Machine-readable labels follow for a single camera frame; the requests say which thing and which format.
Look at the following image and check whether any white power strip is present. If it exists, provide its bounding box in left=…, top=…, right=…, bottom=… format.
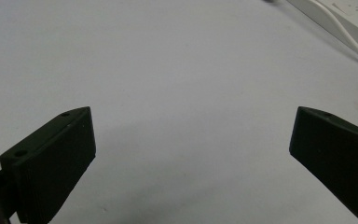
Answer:
left=287, top=0, right=358, bottom=60

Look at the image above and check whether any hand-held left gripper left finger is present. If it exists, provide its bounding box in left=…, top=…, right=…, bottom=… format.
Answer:
left=0, top=105, right=97, bottom=224

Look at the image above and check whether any white cable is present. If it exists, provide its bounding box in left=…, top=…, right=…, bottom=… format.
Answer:
left=307, top=0, right=358, bottom=71

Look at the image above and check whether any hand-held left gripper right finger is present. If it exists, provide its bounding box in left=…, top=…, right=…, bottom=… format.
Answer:
left=288, top=105, right=358, bottom=224

